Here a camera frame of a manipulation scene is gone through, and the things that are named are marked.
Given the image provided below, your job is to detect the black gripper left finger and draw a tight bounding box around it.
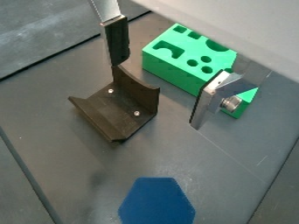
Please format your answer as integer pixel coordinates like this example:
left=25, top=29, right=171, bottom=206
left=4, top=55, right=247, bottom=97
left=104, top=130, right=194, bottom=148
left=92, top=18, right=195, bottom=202
left=88, top=0, right=130, bottom=67

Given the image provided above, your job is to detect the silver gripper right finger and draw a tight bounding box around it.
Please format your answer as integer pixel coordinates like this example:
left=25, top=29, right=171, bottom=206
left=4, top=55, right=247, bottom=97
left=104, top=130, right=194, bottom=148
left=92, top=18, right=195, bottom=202
left=190, top=54, right=271, bottom=130

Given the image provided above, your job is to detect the green shape sorter board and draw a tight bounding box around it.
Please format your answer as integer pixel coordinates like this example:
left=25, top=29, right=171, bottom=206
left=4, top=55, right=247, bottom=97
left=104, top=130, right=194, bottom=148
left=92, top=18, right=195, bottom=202
left=142, top=23, right=259, bottom=120

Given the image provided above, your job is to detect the blue hexagon object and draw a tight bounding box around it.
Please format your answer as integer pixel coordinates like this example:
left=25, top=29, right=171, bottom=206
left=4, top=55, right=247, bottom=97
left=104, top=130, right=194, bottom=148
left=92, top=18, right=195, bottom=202
left=118, top=178, right=195, bottom=224

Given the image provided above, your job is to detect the black curved holder stand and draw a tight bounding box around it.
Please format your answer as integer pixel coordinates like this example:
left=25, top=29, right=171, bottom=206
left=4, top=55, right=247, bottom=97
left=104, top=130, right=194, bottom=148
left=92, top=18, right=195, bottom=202
left=69, top=66, right=160, bottom=142

